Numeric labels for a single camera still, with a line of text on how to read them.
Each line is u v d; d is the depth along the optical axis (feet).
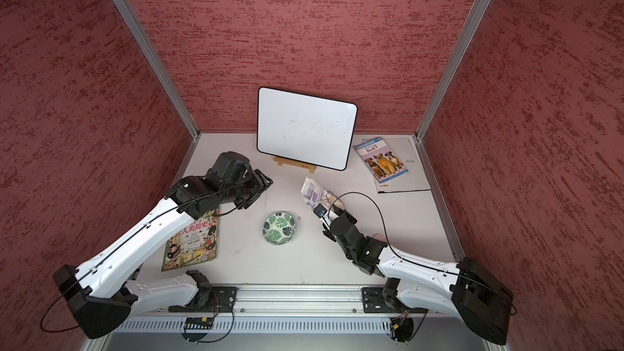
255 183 2.05
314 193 2.43
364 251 2.03
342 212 2.42
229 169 1.72
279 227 2.92
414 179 3.43
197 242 2.80
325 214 2.24
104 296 1.29
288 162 3.41
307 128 3.20
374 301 2.39
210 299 2.24
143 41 2.83
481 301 1.36
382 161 3.51
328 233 2.38
